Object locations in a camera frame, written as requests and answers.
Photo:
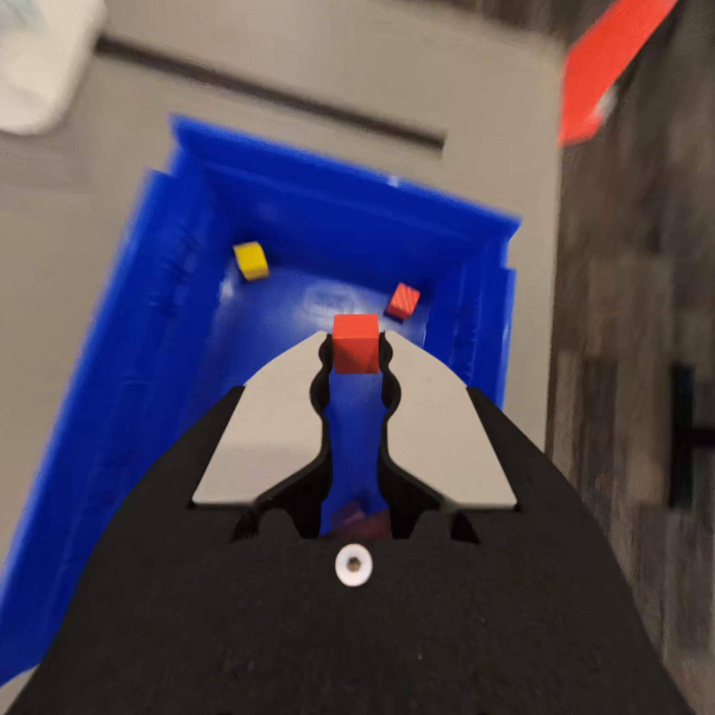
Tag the blue plastic bin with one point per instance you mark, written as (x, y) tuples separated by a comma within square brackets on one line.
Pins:
[(139, 335)]

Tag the yellow wooden cube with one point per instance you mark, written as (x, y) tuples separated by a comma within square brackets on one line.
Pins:
[(251, 261)]

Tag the red wooden cube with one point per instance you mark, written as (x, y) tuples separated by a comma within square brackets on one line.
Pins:
[(403, 301), (356, 343)]

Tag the purple wooden cube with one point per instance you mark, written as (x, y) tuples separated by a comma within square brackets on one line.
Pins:
[(351, 513)]

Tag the orange traffic cone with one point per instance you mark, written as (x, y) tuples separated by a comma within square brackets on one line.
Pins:
[(603, 67)]

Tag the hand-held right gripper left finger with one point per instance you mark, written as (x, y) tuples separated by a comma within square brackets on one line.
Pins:
[(268, 441)]

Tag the instruction sheet on stand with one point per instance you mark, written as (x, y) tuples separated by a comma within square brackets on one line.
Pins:
[(39, 61)]

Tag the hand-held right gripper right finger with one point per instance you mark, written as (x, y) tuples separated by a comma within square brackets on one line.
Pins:
[(441, 441)]

